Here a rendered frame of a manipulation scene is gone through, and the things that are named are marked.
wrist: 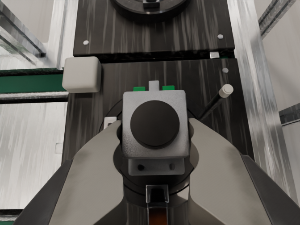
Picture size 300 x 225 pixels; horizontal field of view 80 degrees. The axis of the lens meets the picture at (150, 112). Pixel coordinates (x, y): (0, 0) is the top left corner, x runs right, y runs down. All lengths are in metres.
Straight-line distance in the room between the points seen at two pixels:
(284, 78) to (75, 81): 0.39
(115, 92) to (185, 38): 0.13
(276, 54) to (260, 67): 0.17
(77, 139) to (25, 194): 0.13
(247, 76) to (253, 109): 0.05
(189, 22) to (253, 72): 0.12
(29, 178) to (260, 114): 0.35
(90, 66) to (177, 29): 0.14
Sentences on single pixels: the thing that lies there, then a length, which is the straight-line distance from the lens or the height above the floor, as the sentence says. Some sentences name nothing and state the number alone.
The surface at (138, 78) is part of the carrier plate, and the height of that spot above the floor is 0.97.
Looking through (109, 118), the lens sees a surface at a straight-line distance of 0.21.
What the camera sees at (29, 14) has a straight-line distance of 0.57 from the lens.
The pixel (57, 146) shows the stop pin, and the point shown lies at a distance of 0.27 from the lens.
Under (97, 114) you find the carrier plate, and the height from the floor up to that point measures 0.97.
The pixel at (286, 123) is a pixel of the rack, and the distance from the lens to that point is 0.34.
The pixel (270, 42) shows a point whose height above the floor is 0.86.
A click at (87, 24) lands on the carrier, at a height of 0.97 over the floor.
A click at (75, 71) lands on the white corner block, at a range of 0.26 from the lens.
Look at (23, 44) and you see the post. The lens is 0.31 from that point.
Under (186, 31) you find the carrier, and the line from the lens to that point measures 0.30.
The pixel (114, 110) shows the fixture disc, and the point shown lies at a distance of 0.22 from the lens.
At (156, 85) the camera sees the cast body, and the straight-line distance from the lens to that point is 0.17.
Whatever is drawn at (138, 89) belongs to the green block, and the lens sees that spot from 0.18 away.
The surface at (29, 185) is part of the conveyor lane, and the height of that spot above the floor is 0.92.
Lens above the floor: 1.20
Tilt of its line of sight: 74 degrees down
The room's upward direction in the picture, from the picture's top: 8 degrees counter-clockwise
